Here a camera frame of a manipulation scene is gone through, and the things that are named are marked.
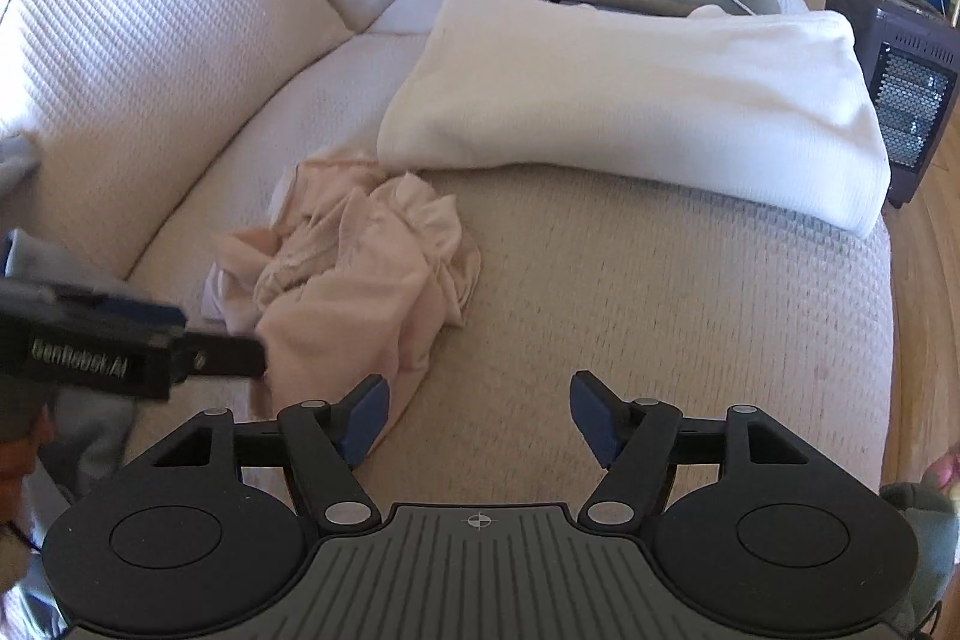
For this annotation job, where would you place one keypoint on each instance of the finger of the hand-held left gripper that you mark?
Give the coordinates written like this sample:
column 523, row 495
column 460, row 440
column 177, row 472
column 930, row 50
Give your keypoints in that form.
column 142, row 312
column 225, row 356

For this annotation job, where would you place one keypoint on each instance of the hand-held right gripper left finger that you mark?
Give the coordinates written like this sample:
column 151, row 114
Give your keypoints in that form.
column 367, row 419

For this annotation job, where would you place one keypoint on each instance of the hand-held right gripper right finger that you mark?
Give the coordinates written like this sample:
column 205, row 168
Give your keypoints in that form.
column 592, row 419

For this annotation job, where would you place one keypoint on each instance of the pale pink garment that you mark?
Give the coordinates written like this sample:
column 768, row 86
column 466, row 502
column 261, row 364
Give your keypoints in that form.
column 360, row 280

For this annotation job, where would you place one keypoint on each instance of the white knit sweater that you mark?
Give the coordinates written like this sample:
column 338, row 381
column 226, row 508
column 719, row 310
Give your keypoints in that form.
column 637, row 100

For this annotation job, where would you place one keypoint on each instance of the person's left hand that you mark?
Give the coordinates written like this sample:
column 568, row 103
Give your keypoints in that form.
column 15, row 460

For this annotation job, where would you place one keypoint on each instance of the cream sofa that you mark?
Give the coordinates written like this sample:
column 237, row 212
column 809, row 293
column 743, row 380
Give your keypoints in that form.
column 675, row 310

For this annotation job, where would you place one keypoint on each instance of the dark purple space heater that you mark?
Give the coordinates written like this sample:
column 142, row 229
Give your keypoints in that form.
column 877, row 33

